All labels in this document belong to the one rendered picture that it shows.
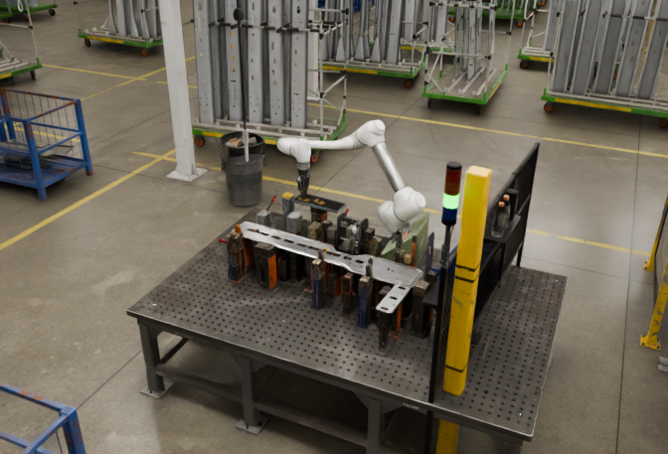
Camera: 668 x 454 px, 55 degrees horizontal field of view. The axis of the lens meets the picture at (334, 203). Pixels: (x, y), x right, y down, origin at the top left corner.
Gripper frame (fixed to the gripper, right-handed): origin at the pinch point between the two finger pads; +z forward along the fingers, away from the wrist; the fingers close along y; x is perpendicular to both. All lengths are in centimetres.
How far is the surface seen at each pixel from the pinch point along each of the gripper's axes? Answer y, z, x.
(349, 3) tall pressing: -634, -6, -408
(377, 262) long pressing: 18, 20, 75
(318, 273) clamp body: 47, 23, 50
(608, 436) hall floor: -31, 120, 224
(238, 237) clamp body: 54, 16, -14
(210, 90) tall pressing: -238, 45, -347
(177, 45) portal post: -149, -37, -297
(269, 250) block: 51, 18, 13
